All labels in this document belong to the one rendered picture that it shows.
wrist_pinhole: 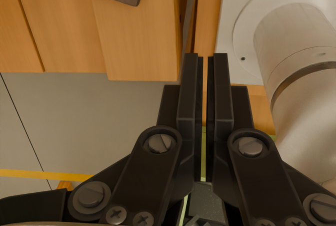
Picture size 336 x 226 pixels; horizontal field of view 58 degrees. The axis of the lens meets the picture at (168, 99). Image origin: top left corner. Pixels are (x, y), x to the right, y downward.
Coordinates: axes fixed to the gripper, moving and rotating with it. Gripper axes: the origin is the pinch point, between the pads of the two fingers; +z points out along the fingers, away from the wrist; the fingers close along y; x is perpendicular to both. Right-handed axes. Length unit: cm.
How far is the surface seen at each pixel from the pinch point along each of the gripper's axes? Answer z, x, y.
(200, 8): 45.0, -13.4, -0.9
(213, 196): 42, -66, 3
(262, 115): 51, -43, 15
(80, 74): 130, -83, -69
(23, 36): 42, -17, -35
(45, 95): 130, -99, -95
